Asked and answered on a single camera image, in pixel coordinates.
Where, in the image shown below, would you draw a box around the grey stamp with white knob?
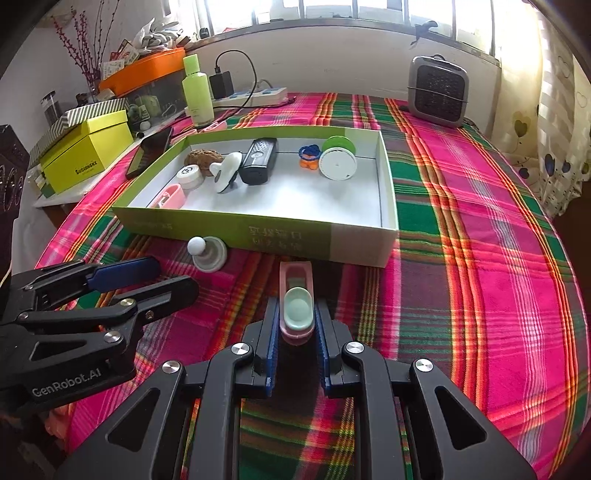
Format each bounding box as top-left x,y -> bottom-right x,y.
187,235 -> 228,273

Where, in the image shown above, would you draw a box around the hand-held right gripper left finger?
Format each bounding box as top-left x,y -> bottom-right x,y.
53,298 -> 280,480

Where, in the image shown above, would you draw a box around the orange box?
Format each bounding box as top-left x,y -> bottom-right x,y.
98,47 -> 186,97

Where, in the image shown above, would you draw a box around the small white round jar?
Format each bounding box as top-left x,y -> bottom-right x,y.
177,165 -> 204,191

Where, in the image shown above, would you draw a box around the green white cardboard box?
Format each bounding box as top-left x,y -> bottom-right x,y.
112,128 -> 400,268

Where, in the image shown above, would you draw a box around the green white plastic spool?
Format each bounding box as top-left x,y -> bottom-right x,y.
318,135 -> 358,181

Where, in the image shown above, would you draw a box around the white work gloves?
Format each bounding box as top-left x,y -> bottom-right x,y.
134,17 -> 188,51

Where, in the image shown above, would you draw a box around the black lidded glass jar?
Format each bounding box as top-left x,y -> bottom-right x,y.
41,92 -> 63,125

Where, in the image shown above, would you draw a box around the black plastic doorbell device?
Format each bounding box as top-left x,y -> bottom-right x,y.
239,137 -> 279,185

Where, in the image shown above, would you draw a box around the orange earplugs with blue cord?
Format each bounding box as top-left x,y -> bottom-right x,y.
298,145 -> 324,171

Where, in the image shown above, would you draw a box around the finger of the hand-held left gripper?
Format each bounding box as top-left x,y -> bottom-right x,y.
0,257 -> 161,324
0,275 -> 199,386

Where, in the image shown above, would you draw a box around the light green plastic bottle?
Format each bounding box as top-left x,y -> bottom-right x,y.
181,54 -> 214,127

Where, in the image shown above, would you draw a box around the glass tank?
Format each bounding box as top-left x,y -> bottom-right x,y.
117,71 -> 192,130

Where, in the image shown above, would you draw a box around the heart print curtain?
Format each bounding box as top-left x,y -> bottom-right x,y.
489,0 -> 591,220

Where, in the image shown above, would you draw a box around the black adapter cable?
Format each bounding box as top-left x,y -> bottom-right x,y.
215,50 -> 257,109

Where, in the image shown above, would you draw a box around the striped box lid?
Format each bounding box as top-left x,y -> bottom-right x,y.
28,97 -> 127,162

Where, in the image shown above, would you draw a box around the white power strip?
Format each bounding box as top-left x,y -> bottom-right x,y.
212,87 -> 288,108

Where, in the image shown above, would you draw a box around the red white paper packets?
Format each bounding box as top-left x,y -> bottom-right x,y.
102,39 -> 139,79

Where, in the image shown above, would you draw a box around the grey fan heater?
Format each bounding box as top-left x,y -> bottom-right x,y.
409,54 -> 470,128

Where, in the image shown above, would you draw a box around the black smartphone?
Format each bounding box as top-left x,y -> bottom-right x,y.
124,127 -> 174,181

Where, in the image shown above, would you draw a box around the dried flower branches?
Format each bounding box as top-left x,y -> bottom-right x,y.
51,0 -> 121,90

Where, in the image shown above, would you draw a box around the black power adapter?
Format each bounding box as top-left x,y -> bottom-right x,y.
209,71 -> 234,99

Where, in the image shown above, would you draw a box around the person's left hand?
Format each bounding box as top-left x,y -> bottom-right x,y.
45,410 -> 70,439

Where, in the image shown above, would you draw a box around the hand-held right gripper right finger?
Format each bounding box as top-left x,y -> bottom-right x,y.
315,299 -> 539,480

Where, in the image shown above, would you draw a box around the white round knob hook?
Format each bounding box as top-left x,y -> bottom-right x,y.
209,151 -> 244,195

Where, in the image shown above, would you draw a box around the pink clip with mint pad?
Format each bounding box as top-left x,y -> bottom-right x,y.
278,261 -> 317,346

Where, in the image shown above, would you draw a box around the yellow-green cardboard box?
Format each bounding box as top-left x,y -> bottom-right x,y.
39,109 -> 134,195

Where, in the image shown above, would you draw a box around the pink plastic clip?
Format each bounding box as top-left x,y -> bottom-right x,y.
151,183 -> 186,209

